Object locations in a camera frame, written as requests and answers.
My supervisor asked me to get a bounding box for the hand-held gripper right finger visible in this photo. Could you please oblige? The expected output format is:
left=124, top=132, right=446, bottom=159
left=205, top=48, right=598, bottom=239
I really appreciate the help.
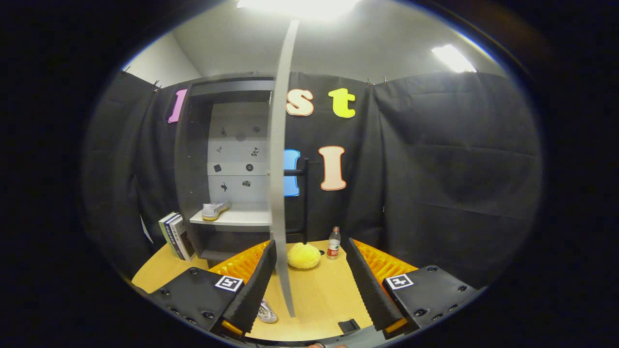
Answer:
left=344, top=237, right=487, bottom=340

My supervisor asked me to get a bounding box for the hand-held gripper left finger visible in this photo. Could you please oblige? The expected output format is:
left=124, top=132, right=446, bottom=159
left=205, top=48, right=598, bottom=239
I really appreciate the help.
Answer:
left=145, top=239, right=278, bottom=337

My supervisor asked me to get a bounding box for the white shoe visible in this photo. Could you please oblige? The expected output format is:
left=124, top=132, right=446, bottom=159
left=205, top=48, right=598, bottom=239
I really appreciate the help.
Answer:
left=256, top=299, right=279, bottom=324
left=201, top=201, right=232, bottom=222

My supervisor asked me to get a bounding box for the beige shoe cabinet door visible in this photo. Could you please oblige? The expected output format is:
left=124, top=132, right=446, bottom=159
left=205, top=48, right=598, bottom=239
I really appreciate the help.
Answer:
left=267, top=19, right=301, bottom=318

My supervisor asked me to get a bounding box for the grey shoe cabinet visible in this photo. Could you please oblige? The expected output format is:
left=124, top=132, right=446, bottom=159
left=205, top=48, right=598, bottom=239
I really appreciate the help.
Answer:
left=174, top=72, right=291, bottom=269

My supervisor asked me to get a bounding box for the clear water bottle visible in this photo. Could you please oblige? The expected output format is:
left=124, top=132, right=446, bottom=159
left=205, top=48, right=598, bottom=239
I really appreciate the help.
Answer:
left=327, top=226, right=342, bottom=261

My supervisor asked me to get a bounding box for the yellow plush ball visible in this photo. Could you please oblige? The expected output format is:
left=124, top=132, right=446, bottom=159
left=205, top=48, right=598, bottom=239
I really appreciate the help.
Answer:
left=286, top=243, right=322, bottom=270

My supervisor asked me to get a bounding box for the dark cover book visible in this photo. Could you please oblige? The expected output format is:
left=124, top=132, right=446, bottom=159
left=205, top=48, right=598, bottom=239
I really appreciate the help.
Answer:
left=173, top=217, right=197, bottom=261

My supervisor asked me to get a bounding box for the black metal rack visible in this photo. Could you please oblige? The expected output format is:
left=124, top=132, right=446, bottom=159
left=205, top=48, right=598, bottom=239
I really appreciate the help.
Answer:
left=284, top=158, right=310, bottom=245

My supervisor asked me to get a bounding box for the black backdrop cloth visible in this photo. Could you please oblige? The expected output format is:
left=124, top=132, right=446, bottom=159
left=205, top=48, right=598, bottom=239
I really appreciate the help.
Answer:
left=82, top=70, right=542, bottom=290

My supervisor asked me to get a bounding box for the narrow ceiling light panel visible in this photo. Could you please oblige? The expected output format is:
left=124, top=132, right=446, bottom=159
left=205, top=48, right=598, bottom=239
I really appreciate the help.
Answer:
left=431, top=44, right=477, bottom=73

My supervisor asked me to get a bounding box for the large ceiling light panel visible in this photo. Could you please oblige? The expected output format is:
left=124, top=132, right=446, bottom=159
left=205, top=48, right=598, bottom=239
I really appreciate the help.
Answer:
left=236, top=0, right=362, bottom=21

